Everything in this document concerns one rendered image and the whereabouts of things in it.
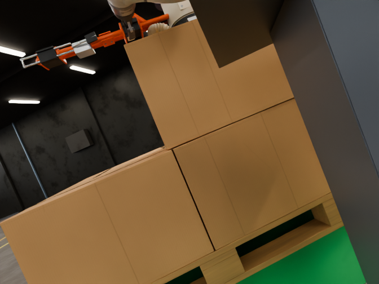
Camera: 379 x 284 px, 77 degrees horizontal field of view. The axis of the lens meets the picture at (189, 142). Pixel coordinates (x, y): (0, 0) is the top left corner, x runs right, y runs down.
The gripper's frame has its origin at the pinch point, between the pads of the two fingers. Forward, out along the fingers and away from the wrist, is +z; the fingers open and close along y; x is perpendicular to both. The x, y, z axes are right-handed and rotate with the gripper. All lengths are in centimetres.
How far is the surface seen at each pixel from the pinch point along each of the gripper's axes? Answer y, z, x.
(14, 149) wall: -161, 1114, -612
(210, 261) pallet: 95, -22, -6
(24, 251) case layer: 65, -21, -60
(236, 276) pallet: 105, -22, 0
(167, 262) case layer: 89, -22, -20
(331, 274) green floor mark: 107, -39, 26
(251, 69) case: 37, -21, 35
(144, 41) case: 13.9, -19.8, 2.3
